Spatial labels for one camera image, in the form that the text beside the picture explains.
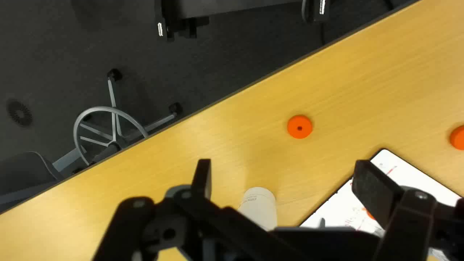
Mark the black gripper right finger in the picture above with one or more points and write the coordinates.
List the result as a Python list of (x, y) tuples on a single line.
[(376, 191)]

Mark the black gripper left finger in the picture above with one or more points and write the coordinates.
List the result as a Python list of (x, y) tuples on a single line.
[(202, 181)]

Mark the white plastic cup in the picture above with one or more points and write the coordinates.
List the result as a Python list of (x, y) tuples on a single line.
[(259, 205)]

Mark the orange ring block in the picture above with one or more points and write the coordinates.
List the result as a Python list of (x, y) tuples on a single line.
[(457, 139), (299, 127)]

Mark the white board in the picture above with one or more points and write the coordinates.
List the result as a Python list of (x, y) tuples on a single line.
[(344, 210)]

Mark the grey office chair base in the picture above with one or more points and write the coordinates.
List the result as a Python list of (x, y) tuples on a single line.
[(101, 131)]

